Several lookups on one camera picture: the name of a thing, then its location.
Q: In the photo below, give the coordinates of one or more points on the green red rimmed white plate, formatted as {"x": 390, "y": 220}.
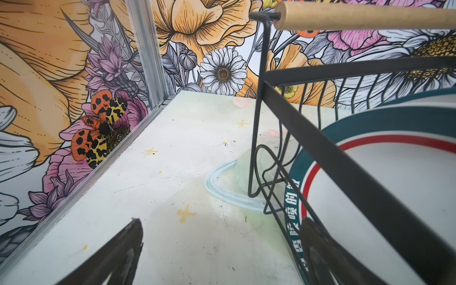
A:
{"x": 382, "y": 183}

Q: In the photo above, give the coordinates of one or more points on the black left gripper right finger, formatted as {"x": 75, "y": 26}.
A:
{"x": 328, "y": 263}

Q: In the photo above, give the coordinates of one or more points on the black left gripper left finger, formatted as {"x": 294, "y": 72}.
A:
{"x": 115, "y": 263}

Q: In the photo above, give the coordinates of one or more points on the far wooden rack handle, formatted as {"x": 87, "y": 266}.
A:
{"x": 302, "y": 15}

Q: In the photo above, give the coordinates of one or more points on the black wire dish rack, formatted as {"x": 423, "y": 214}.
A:
{"x": 294, "y": 102}

